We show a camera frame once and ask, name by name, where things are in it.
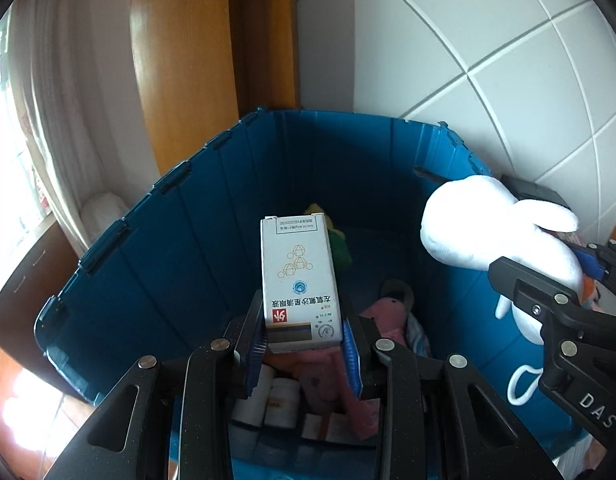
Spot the wooden door frame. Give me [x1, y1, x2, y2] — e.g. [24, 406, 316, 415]
[129, 0, 299, 177]

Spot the white plush rabbit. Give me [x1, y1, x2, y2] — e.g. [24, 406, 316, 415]
[420, 175, 586, 321]

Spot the black box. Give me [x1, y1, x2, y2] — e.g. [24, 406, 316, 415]
[500, 174, 572, 211]

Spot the white curtain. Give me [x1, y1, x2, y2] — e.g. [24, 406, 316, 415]
[6, 0, 141, 257]

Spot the green plush toy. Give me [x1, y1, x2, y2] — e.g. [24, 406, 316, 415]
[328, 227, 353, 268]

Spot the white medicine box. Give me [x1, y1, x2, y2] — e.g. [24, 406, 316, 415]
[260, 216, 345, 356]

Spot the yellow plush toy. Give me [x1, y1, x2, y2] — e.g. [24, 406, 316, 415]
[305, 203, 339, 233]

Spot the striped cloth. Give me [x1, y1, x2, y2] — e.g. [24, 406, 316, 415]
[405, 314, 432, 357]

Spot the small white carton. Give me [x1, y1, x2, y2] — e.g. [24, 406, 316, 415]
[328, 412, 359, 442]
[302, 412, 329, 439]

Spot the blue plastic crate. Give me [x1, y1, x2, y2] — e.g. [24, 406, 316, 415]
[34, 106, 594, 480]

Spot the pink plush toy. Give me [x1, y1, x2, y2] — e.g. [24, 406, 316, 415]
[268, 280, 423, 443]

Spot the white rounded bin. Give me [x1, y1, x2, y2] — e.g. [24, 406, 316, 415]
[82, 191, 129, 252]

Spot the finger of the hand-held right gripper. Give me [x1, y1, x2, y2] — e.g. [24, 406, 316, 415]
[488, 256, 586, 392]
[570, 240, 616, 308]

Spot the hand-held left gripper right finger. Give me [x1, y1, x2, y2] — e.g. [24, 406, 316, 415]
[340, 314, 544, 480]

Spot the white pill bottle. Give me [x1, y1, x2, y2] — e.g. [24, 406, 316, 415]
[234, 364, 269, 425]
[264, 377, 299, 429]

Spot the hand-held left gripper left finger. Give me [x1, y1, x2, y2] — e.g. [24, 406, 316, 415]
[50, 304, 269, 480]

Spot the dark wooden cabinet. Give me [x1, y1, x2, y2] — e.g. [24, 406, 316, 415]
[0, 220, 82, 356]

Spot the window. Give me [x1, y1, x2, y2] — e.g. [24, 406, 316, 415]
[0, 30, 56, 233]

